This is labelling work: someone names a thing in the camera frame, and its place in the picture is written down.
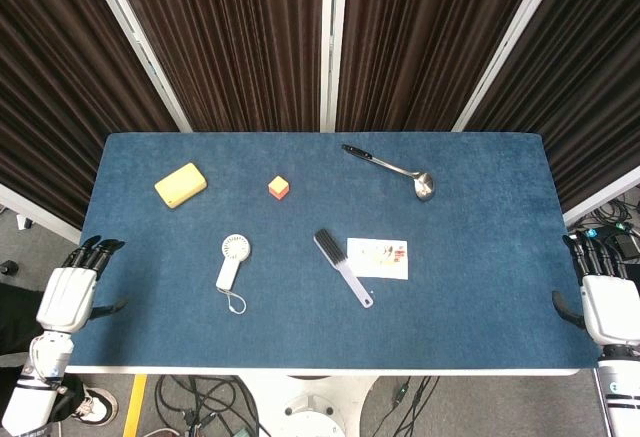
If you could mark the white printed card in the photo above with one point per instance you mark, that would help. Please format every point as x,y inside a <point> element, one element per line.
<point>378,258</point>

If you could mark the stainless steel ladle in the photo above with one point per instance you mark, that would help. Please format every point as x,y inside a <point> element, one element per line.
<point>395,169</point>

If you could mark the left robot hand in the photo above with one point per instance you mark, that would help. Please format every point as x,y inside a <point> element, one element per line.
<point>67,291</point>

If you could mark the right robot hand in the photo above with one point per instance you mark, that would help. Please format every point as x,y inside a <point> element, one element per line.
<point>605,302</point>

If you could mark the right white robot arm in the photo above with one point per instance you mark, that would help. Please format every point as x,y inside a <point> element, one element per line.
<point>620,392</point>

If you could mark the yellow orange cube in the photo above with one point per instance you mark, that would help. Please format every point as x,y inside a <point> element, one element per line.
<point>279,188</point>

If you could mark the lavender brush with black bristles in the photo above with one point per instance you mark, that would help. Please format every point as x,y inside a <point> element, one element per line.
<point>342,267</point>

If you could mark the white partition frame post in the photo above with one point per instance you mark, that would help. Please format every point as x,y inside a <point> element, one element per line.
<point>135,42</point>
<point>330,42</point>
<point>510,42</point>

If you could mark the white handheld fan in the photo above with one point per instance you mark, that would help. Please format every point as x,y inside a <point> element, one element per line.
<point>231,264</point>

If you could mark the dark brown curtain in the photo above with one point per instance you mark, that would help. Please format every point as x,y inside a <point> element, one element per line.
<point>235,42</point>

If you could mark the blue table mat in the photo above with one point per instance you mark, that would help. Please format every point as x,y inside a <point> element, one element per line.
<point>320,252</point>

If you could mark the yellow rectangular box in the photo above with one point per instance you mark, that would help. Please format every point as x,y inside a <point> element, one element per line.
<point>180,184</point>

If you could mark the yellow floor tape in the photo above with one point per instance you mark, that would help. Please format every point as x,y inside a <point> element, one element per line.
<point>134,405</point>

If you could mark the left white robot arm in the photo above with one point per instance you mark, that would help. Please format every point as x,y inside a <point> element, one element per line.
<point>37,387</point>

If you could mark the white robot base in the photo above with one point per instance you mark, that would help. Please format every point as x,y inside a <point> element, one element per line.
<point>312,404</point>

